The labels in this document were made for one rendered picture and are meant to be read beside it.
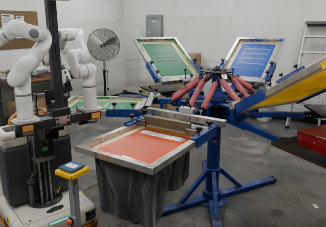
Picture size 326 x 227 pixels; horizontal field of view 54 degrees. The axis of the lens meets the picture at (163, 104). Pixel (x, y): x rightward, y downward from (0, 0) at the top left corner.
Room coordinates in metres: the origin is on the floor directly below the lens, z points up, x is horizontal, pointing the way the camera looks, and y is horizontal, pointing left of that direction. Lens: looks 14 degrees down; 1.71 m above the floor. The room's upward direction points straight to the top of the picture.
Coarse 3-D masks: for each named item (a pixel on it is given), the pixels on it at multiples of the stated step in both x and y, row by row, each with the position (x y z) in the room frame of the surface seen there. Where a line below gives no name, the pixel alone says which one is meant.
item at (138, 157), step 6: (168, 132) 2.18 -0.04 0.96; (156, 138) 2.06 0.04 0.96; (162, 138) 2.06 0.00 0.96; (186, 138) 2.06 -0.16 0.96; (174, 144) 1.95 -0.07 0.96; (180, 144) 1.95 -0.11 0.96; (162, 150) 1.84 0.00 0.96; (168, 150) 1.84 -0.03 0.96; (132, 156) 1.75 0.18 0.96; (138, 156) 1.75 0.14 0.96; (144, 156) 1.75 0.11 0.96; (156, 156) 1.75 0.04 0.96; (150, 162) 1.66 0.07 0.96
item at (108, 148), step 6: (138, 132) 2.18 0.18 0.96; (162, 132) 2.18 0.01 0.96; (120, 138) 2.06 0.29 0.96; (126, 138) 2.06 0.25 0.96; (108, 144) 1.95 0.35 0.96; (114, 144) 1.95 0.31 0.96; (102, 150) 1.84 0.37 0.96; (108, 150) 1.84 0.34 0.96; (114, 150) 1.84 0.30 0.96; (120, 150) 1.84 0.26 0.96
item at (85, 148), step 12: (108, 132) 2.08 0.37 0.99; (120, 132) 2.13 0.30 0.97; (84, 144) 1.86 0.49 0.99; (96, 144) 1.93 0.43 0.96; (192, 144) 1.88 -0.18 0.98; (96, 156) 1.73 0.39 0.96; (108, 156) 1.68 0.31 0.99; (120, 156) 1.67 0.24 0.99; (168, 156) 1.67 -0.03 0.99; (180, 156) 1.76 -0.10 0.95; (132, 168) 1.58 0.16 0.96; (144, 168) 1.54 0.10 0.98; (156, 168) 1.54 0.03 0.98
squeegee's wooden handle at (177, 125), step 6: (150, 120) 2.23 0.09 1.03; (156, 120) 2.20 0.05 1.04; (162, 120) 2.18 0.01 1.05; (168, 120) 2.15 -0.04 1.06; (174, 120) 2.13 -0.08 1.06; (162, 126) 2.18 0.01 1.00; (168, 126) 2.15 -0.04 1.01; (174, 126) 2.12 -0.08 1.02; (180, 126) 2.09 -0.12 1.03; (186, 126) 2.07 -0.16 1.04
